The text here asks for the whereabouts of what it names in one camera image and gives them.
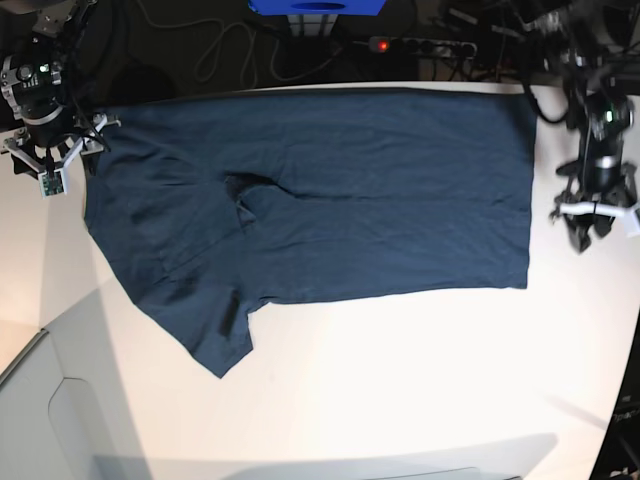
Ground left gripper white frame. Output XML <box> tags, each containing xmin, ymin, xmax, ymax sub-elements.
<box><xmin>549</xmin><ymin>160</ymin><xmax>639</xmax><ymax>254</ymax></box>

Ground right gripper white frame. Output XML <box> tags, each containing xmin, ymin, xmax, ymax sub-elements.
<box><xmin>2</xmin><ymin>113</ymin><xmax>121</xmax><ymax>175</ymax></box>

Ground dark blue T-shirt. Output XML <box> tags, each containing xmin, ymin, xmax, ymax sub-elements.
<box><xmin>85</xmin><ymin>89</ymin><xmax>536</xmax><ymax>377</ymax></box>

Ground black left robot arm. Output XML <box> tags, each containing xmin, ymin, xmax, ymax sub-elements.
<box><xmin>512</xmin><ymin>1</ymin><xmax>639</xmax><ymax>253</ymax></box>

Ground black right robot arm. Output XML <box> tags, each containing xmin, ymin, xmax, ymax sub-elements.
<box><xmin>1</xmin><ymin>1</ymin><xmax>121</xmax><ymax>186</ymax></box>

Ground blue box on stand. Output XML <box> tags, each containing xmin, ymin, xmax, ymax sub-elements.
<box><xmin>248</xmin><ymin>0</ymin><xmax>386</xmax><ymax>16</ymax></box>

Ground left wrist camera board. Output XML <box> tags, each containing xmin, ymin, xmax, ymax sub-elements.
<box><xmin>621</xmin><ymin>206</ymin><xmax>640</xmax><ymax>238</ymax></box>

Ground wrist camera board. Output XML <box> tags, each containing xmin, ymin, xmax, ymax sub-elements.
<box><xmin>621</xmin><ymin>206</ymin><xmax>640</xmax><ymax>238</ymax></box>
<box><xmin>38</xmin><ymin>167</ymin><xmax>67</xmax><ymax>198</ymax></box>

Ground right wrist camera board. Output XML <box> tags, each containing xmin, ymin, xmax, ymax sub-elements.
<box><xmin>38</xmin><ymin>167</ymin><xmax>67</xmax><ymax>198</ymax></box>

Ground grey cables behind table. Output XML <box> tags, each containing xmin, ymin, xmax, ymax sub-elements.
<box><xmin>134</xmin><ymin>0</ymin><xmax>351</xmax><ymax>84</ymax></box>

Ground black power strip red switch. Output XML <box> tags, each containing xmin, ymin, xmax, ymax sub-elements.
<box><xmin>366</xmin><ymin>36</ymin><xmax>477</xmax><ymax>59</ymax></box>

